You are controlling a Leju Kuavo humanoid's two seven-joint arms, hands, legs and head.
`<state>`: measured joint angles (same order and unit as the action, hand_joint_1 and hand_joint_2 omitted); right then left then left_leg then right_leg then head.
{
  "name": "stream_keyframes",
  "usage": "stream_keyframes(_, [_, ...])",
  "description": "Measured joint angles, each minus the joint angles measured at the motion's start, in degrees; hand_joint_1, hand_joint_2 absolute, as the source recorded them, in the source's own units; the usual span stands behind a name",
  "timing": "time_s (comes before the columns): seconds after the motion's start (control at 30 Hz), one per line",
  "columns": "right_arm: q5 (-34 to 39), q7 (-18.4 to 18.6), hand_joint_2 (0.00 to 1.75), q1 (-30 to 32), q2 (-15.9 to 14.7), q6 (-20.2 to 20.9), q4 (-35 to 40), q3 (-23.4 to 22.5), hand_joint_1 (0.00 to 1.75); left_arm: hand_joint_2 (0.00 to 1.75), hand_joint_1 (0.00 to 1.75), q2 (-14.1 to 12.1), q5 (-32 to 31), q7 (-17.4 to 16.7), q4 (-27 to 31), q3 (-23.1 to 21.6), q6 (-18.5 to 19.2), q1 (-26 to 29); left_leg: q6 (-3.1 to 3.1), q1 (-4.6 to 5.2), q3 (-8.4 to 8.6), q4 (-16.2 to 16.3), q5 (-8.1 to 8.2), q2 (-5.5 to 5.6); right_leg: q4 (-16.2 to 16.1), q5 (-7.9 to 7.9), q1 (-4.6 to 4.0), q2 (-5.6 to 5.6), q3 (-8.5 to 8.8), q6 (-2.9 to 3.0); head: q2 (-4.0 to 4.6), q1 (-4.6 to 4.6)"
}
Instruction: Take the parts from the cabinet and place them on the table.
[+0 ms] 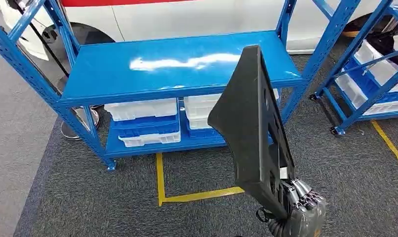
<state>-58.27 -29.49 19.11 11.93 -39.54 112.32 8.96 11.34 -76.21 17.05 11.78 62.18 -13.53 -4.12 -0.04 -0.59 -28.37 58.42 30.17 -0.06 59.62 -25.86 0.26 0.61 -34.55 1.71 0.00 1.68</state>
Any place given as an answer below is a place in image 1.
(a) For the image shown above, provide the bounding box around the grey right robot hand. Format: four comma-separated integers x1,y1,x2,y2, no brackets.
281,178,327,237

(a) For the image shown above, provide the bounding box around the black plastic frame panel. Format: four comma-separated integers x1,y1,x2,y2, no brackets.
207,45,296,221

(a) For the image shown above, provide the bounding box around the blue plastic tray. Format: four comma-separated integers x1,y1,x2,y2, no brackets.
111,112,181,138
185,125,227,140

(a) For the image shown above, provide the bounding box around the blue plastic bin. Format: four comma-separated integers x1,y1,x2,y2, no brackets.
343,57,398,104

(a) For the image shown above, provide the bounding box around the blue metal shelf rack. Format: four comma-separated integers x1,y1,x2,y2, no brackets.
0,0,362,172
309,0,398,137

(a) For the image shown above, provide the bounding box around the black bag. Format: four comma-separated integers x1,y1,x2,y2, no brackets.
365,30,398,68

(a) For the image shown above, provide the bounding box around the white car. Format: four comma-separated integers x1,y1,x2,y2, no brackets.
0,0,398,62

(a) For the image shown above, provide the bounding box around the chrome stanchion post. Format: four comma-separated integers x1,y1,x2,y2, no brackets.
56,76,101,141

